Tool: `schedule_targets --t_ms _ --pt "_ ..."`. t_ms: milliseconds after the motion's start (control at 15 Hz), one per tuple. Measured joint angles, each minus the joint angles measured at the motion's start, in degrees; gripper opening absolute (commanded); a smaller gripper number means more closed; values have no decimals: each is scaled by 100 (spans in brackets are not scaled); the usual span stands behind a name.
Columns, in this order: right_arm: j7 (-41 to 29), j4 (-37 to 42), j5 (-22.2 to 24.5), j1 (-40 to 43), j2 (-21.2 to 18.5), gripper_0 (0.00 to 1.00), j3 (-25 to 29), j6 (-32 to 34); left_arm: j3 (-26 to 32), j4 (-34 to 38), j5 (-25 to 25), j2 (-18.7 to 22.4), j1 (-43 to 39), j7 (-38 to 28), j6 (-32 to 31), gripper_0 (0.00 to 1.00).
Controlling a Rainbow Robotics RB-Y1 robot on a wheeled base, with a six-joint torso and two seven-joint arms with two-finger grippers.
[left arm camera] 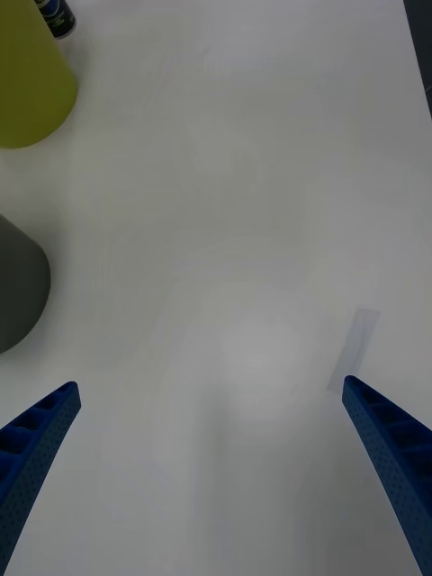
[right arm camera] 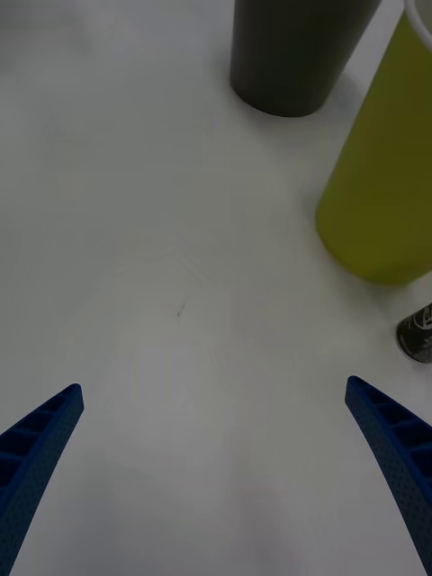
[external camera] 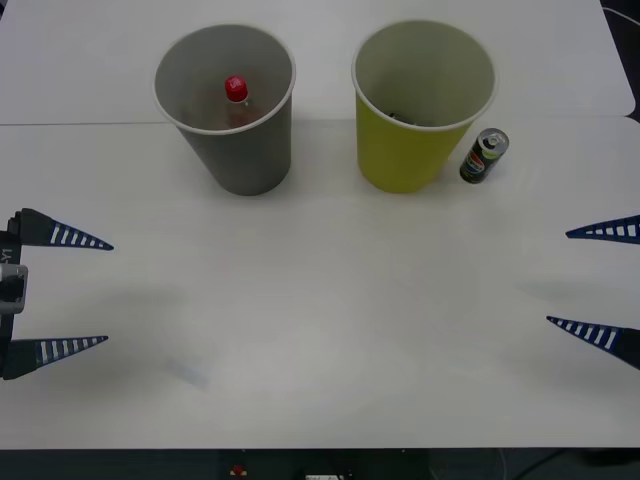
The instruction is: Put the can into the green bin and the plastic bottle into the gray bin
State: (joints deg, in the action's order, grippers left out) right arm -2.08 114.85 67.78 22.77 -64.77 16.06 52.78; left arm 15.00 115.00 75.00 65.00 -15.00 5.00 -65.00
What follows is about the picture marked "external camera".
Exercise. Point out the black drink can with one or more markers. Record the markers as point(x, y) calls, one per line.
point(481, 161)

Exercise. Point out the red-capped plastic bottle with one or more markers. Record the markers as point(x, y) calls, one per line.
point(236, 90)

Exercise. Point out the grey plastic bin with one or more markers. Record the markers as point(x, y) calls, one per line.
point(250, 160)

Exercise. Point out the yellow-green plastic bin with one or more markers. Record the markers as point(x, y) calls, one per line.
point(400, 160)

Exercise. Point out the red button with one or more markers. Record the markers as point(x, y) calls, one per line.
point(238, 470)

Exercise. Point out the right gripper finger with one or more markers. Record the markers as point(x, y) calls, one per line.
point(612, 230)
point(600, 336)

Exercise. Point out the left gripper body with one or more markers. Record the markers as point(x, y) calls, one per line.
point(11, 247)

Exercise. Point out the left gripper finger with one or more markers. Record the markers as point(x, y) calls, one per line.
point(60, 234)
point(55, 351)

